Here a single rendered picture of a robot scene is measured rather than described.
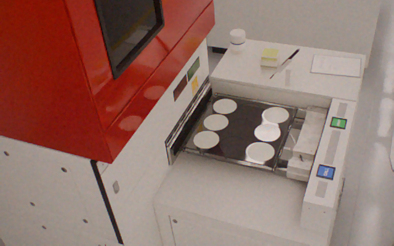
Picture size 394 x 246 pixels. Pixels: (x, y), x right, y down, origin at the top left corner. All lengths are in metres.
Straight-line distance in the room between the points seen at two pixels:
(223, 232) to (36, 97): 0.81
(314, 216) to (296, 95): 0.58
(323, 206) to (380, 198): 1.36
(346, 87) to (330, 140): 0.32
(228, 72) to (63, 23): 1.10
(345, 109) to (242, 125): 0.41
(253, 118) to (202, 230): 0.50
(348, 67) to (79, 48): 1.30
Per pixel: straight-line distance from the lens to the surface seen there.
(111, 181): 1.36
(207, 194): 1.65
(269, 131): 1.76
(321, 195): 1.48
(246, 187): 1.66
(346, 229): 2.61
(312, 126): 1.82
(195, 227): 1.67
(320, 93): 1.86
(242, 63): 2.03
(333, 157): 1.60
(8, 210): 1.87
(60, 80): 1.12
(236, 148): 1.69
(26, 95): 1.24
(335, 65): 2.03
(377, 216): 2.71
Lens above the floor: 2.08
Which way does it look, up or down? 40 degrees down
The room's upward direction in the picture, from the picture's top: 6 degrees counter-clockwise
